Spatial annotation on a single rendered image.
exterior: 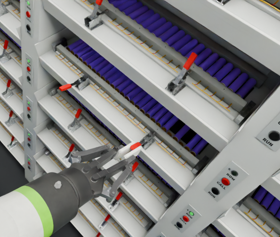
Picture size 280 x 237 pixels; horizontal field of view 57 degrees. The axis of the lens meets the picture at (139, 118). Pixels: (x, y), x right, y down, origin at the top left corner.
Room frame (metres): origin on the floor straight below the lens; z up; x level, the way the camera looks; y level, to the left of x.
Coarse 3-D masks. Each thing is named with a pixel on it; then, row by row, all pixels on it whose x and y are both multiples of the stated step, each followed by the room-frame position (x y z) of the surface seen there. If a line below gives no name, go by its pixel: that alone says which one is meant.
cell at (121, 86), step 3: (126, 81) 0.62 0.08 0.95; (129, 81) 0.62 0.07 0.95; (132, 81) 0.63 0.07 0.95; (120, 84) 0.60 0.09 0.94; (123, 84) 0.61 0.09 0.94; (126, 84) 0.61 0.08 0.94; (129, 84) 0.62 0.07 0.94; (117, 87) 0.59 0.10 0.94; (120, 87) 0.59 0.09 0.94; (123, 87) 0.60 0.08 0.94; (120, 90) 0.59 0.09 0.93
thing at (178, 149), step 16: (64, 48) 0.66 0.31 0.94; (80, 64) 0.62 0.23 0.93; (96, 80) 0.58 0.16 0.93; (112, 96) 0.56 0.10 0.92; (128, 112) 0.54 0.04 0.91; (144, 128) 0.50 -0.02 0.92; (160, 128) 0.50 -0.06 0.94; (176, 144) 0.47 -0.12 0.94; (176, 160) 0.44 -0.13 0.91; (192, 160) 0.45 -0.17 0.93
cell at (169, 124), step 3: (174, 117) 0.55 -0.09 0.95; (171, 120) 0.54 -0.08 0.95; (174, 120) 0.54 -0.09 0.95; (177, 120) 0.55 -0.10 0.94; (168, 123) 0.53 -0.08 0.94; (171, 123) 0.53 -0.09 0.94; (174, 123) 0.54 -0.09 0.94; (162, 126) 0.52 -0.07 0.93; (165, 126) 0.52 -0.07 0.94; (168, 126) 0.52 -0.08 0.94; (171, 126) 0.53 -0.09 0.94; (168, 129) 0.52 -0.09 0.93
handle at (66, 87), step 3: (78, 81) 0.56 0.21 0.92; (69, 84) 0.53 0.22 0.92; (72, 84) 0.54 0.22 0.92; (75, 84) 0.55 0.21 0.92; (78, 84) 0.55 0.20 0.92; (60, 87) 0.50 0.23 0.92; (63, 87) 0.51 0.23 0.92; (66, 87) 0.51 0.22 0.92; (69, 87) 0.52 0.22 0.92; (63, 90) 0.50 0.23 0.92
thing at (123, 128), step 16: (64, 32) 0.71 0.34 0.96; (48, 48) 0.66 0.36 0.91; (48, 64) 0.61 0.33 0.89; (64, 64) 0.63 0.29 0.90; (64, 80) 0.57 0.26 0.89; (80, 96) 0.54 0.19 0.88; (96, 96) 0.55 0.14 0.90; (96, 112) 0.52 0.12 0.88; (112, 112) 0.52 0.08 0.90; (112, 128) 0.49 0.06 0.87; (128, 128) 0.49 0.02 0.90; (208, 144) 0.52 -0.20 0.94; (144, 160) 0.45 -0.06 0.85; (160, 160) 0.43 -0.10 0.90; (208, 160) 0.48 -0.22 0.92; (176, 176) 0.41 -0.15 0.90; (192, 176) 0.42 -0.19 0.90
